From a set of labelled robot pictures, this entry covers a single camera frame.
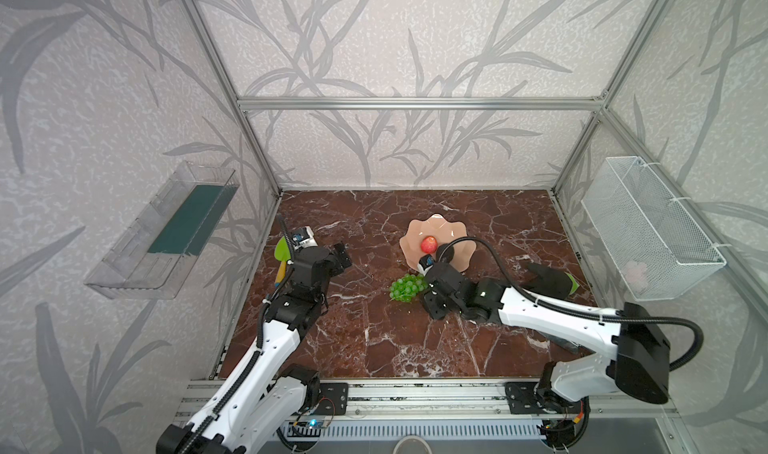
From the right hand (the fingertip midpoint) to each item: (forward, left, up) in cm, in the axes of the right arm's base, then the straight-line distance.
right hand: (426, 287), depth 81 cm
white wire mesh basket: (-1, -48, +22) cm, 53 cm away
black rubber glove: (+8, -41, -12) cm, 43 cm away
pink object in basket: (-1, -51, +10) cm, 52 cm away
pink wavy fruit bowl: (+17, -14, -9) cm, 24 cm away
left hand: (+9, +25, +11) cm, 29 cm away
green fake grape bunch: (+3, +6, -7) cm, 9 cm away
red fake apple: (+19, -2, -7) cm, 20 cm away
